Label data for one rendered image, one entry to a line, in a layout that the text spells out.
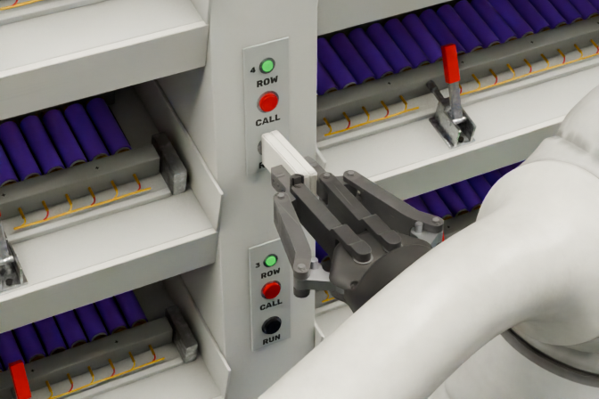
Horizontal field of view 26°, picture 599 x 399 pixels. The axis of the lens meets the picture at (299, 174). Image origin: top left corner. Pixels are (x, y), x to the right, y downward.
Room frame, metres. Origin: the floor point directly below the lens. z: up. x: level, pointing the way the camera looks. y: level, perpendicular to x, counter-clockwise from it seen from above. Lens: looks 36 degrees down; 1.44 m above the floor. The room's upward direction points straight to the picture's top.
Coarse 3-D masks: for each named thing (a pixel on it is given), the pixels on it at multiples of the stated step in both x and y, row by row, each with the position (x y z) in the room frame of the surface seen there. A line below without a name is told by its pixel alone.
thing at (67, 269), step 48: (144, 96) 1.00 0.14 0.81; (144, 144) 0.96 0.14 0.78; (192, 144) 0.91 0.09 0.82; (96, 192) 0.90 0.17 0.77; (144, 192) 0.90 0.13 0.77; (192, 192) 0.91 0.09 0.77; (48, 240) 0.84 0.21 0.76; (96, 240) 0.85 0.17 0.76; (144, 240) 0.85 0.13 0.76; (192, 240) 0.86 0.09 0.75; (48, 288) 0.80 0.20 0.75; (96, 288) 0.82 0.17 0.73
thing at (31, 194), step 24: (72, 168) 0.90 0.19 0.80; (96, 168) 0.90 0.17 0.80; (120, 168) 0.90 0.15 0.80; (144, 168) 0.91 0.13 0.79; (0, 192) 0.86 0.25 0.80; (24, 192) 0.86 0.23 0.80; (48, 192) 0.87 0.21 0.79; (72, 192) 0.88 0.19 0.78; (0, 216) 0.85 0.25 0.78; (24, 216) 0.85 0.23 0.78
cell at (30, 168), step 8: (0, 128) 0.94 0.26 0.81; (8, 128) 0.94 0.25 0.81; (16, 128) 0.94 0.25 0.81; (0, 136) 0.93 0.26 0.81; (8, 136) 0.93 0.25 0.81; (16, 136) 0.93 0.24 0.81; (8, 144) 0.92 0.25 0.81; (16, 144) 0.92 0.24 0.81; (24, 144) 0.92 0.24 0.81; (8, 152) 0.92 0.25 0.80; (16, 152) 0.91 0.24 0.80; (24, 152) 0.91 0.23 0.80; (16, 160) 0.90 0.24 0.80; (24, 160) 0.90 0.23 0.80; (32, 160) 0.91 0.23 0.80; (16, 168) 0.90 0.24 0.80; (24, 168) 0.89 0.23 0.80; (32, 168) 0.89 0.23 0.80; (24, 176) 0.89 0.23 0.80
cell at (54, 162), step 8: (24, 120) 0.95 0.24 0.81; (32, 120) 0.95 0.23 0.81; (24, 128) 0.94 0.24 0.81; (32, 128) 0.94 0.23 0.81; (40, 128) 0.94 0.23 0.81; (32, 136) 0.93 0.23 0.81; (40, 136) 0.93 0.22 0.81; (48, 136) 0.94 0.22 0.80; (32, 144) 0.93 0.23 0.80; (40, 144) 0.92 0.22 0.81; (48, 144) 0.92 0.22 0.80; (40, 152) 0.91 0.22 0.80; (48, 152) 0.91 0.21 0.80; (56, 152) 0.92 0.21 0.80; (40, 160) 0.91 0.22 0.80; (48, 160) 0.91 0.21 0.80; (56, 160) 0.91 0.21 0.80; (48, 168) 0.90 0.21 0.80
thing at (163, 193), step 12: (156, 192) 0.90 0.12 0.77; (168, 192) 0.90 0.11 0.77; (120, 204) 0.88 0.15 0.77; (132, 204) 0.88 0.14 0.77; (72, 216) 0.86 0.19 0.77; (84, 216) 0.86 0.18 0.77; (96, 216) 0.87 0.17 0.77; (36, 228) 0.85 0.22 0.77; (48, 228) 0.85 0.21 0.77; (60, 228) 0.85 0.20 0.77; (12, 240) 0.83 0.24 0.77
